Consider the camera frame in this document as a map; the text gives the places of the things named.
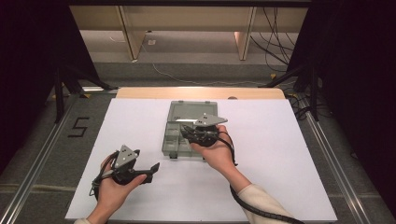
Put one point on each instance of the small white floor socket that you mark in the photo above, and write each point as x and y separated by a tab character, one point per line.
151	42

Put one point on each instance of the person's left hand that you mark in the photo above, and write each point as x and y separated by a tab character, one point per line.
112	196

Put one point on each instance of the gray translucent plastic storage box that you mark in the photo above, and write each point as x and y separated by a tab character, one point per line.
186	110

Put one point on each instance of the wooden table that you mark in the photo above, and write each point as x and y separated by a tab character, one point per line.
186	92

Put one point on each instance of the aluminium floor rail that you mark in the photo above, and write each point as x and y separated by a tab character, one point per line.
336	168
34	174

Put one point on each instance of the person's right hand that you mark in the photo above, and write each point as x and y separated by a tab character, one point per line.
219	154

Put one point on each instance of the white table sheet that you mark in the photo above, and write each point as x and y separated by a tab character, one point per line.
264	155

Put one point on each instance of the black metal stand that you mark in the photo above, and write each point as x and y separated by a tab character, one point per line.
313	93
58	93

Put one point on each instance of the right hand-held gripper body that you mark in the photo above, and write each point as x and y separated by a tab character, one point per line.
207	119

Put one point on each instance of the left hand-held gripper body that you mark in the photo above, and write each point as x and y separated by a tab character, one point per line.
124	157

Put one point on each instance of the black curtain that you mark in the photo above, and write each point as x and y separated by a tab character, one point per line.
28	62
358	77

